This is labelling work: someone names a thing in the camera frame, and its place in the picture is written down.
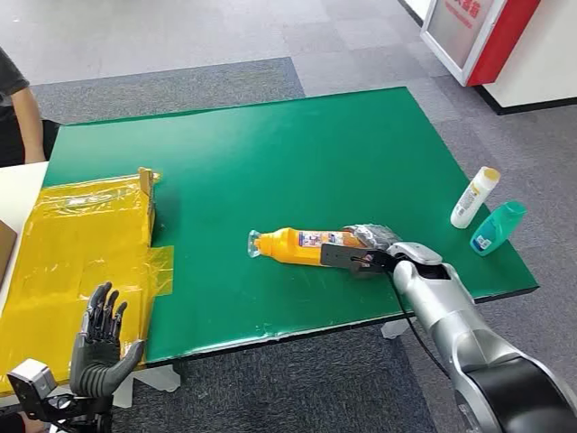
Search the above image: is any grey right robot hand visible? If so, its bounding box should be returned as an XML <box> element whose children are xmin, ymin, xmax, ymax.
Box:
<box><xmin>320</xmin><ymin>224</ymin><xmax>403</xmax><ymax>281</ymax></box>

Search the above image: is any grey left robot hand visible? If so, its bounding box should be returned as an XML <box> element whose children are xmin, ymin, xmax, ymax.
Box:
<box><xmin>69</xmin><ymin>281</ymin><xmax>146</xmax><ymax>400</ymax></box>

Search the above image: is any orange bottle with clear cap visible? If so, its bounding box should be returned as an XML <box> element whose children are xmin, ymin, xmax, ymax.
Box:
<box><xmin>247</xmin><ymin>226</ymin><xmax>372</xmax><ymax>268</ymax></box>

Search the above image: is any white bottle with yellow cap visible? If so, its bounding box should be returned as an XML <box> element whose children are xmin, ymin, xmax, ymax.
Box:
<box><xmin>450</xmin><ymin>166</ymin><xmax>502</xmax><ymax>231</ymax></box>

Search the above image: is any teal plastic bottle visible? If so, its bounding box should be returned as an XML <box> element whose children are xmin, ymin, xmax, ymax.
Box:
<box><xmin>469</xmin><ymin>201</ymin><xmax>528</xmax><ymax>257</ymax></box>

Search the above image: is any white table foot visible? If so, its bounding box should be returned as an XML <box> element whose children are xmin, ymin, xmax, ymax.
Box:
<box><xmin>112</xmin><ymin>364</ymin><xmax>182</xmax><ymax>410</ymax></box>
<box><xmin>380</xmin><ymin>318</ymin><xmax>412</xmax><ymax>341</ymax></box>

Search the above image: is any yellow taped cardboard box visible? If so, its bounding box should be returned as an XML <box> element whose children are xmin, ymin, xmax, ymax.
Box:
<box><xmin>0</xmin><ymin>168</ymin><xmax>175</xmax><ymax>397</ymax></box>

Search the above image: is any green table mat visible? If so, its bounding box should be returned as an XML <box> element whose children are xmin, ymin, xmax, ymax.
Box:
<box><xmin>42</xmin><ymin>86</ymin><xmax>539</xmax><ymax>366</ymax></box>

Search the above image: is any brown cardboard piece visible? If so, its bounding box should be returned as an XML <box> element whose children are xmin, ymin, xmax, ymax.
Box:
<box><xmin>0</xmin><ymin>219</ymin><xmax>18</xmax><ymax>290</ymax></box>

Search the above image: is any person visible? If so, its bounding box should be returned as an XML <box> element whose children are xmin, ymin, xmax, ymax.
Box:
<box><xmin>0</xmin><ymin>46</ymin><xmax>60</xmax><ymax>169</ymax></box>

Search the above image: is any red and white cabinet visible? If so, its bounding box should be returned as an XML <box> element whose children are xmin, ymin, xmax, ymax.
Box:
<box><xmin>419</xmin><ymin>0</ymin><xmax>577</xmax><ymax>115</ymax></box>

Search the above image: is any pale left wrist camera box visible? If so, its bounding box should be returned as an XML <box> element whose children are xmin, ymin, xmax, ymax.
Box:
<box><xmin>6</xmin><ymin>358</ymin><xmax>58</xmax><ymax>413</ymax></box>

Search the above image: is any black cable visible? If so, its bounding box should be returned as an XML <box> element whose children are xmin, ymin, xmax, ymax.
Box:
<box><xmin>351</xmin><ymin>255</ymin><xmax>452</xmax><ymax>382</ymax></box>

